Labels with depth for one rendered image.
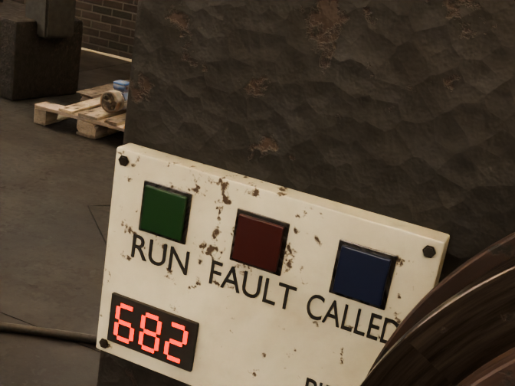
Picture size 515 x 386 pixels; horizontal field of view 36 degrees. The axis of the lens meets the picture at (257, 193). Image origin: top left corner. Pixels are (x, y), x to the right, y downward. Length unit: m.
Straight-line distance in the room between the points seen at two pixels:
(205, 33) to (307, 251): 0.18
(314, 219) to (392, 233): 0.06
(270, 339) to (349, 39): 0.23
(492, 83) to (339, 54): 0.10
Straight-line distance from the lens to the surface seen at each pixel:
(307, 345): 0.60
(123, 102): 5.02
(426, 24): 0.54
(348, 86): 0.56
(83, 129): 5.04
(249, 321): 0.61
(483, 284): 0.40
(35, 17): 5.74
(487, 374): 0.40
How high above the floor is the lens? 1.42
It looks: 19 degrees down
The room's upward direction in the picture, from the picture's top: 10 degrees clockwise
